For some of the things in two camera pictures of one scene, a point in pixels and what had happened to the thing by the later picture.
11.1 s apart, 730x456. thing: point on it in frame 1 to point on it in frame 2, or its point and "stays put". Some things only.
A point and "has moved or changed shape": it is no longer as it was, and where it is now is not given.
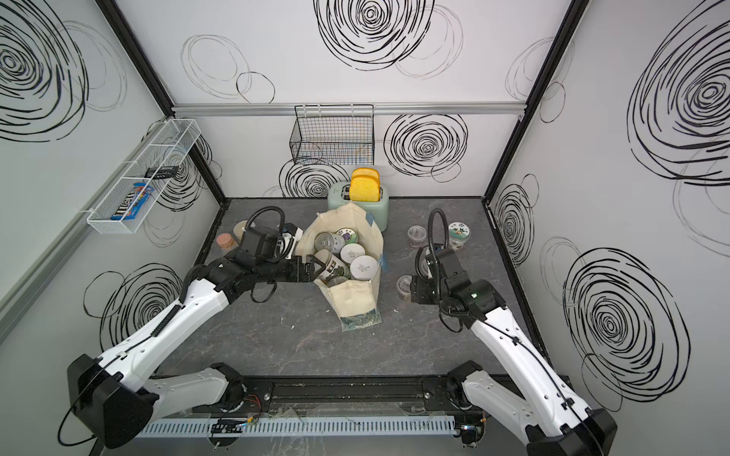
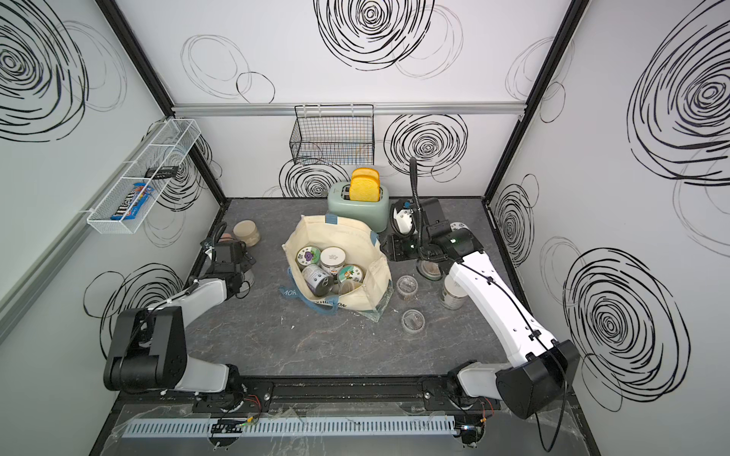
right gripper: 418,287 to 395,250
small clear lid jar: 351,251 to 413,320
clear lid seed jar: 403,286 stays put
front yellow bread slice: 365,188 stays put
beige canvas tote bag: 355,301 has moved or changed shape
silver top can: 327,240 to 318,279
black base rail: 355,394 stays put
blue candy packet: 138,205 stays put
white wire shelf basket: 125,206 stays put
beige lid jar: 239,229 stays put
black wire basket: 334,134 stays put
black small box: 163,172 stays put
